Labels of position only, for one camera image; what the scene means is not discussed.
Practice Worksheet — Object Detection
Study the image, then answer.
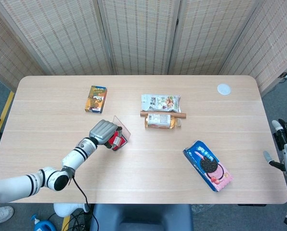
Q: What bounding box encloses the black floor cable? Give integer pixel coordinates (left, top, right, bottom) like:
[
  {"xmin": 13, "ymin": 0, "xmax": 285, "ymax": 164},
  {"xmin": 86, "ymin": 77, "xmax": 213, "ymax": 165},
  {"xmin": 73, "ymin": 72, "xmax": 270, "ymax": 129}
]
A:
[{"xmin": 47, "ymin": 208, "xmax": 94, "ymax": 231}]

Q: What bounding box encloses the red ink pad case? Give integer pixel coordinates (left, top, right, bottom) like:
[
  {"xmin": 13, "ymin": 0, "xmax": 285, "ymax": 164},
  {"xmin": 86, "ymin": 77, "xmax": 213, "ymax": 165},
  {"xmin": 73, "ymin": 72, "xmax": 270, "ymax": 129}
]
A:
[{"xmin": 111, "ymin": 115, "xmax": 131, "ymax": 152}]

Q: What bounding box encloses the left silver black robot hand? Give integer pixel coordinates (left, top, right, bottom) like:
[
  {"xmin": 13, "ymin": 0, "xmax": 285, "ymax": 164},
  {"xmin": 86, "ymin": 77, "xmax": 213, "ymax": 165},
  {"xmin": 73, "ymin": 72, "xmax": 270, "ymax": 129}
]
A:
[{"xmin": 89, "ymin": 119, "xmax": 125, "ymax": 149}]

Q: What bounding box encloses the white sneaker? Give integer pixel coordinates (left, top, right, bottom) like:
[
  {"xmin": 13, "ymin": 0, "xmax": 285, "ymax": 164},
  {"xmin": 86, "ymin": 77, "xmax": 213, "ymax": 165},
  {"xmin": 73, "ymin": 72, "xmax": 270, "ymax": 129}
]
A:
[{"xmin": 0, "ymin": 205, "xmax": 15, "ymax": 227}]

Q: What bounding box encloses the wooden rolling pin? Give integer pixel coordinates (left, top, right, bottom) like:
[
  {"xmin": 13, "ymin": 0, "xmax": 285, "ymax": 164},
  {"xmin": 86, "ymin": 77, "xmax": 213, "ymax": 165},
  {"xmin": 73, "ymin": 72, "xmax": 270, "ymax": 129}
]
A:
[{"xmin": 140, "ymin": 110, "xmax": 187, "ymax": 119}]

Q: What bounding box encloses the white rounded base foot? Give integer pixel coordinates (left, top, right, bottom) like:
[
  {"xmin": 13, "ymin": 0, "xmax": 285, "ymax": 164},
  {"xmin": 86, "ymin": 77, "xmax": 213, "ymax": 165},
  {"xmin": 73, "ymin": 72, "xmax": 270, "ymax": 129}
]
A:
[{"xmin": 53, "ymin": 203, "xmax": 91, "ymax": 218}]

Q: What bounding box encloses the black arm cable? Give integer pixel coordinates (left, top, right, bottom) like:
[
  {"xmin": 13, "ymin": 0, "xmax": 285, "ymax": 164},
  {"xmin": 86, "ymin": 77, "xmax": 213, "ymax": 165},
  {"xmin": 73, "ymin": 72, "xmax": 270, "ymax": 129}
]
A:
[{"xmin": 71, "ymin": 175, "xmax": 100, "ymax": 231}]

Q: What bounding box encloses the woven folding screen panel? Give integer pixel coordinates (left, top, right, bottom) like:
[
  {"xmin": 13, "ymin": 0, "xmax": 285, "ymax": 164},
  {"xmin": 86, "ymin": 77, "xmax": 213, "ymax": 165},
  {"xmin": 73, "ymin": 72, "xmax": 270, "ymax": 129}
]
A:
[
  {"xmin": 218, "ymin": 0, "xmax": 287, "ymax": 97},
  {"xmin": 168, "ymin": 0, "xmax": 265, "ymax": 76},
  {"xmin": 0, "ymin": 0, "xmax": 116, "ymax": 76},
  {"xmin": 0, "ymin": 0, "xmax": 44, "ymax": 90},
  {"xmin": 97, "ymin": 0, "xmax": 181, "ymax": 76}
]

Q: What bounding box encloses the white round grommet cover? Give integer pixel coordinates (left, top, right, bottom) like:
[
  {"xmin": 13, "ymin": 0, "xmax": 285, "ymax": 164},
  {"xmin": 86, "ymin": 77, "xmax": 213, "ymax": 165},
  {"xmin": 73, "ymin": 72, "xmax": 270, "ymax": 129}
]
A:
[{"xmin": 217, "ymin": 83, "xmax": 232, "ymax": 96}]

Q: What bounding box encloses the amber tea bottle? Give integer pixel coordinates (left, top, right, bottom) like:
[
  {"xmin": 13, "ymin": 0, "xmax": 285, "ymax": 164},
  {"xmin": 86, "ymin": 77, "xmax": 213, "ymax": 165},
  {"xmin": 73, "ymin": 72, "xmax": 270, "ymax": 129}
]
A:
[{"xmin": 144, "ymin": 113, "xmax": 183, "ymax": 130}]

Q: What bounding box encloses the orange yellow snack box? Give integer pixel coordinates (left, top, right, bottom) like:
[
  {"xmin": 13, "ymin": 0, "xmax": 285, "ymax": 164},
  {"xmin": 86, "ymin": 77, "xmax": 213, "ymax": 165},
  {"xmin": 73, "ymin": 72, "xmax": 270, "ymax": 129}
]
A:
[{"xmin": 84, "ymin": 85, "xmax": 108, "ymax": 114}]

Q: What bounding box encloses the blue pink cookie box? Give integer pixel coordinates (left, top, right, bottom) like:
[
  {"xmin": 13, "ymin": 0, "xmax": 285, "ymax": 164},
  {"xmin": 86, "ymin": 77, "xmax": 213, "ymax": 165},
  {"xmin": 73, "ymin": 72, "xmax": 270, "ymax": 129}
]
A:
[{"xmin": 183, "ymin": 140, "xmax": 233, "ymax": 193}]

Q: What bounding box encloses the white snack bag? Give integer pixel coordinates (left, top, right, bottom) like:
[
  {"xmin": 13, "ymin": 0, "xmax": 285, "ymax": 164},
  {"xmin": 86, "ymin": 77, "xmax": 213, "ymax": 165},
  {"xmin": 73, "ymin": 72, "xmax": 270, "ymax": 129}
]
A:
[{"xmin": 141, "ymin": 93, "xmax": 182, "ymax": 113}]

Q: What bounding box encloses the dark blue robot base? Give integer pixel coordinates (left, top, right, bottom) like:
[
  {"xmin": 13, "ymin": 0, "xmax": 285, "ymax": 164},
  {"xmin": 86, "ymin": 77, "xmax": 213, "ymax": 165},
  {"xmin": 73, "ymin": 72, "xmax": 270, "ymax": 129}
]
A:
[{"xmin": 89, "ymin": 204, "xmax": 194, "ymax": 231}]

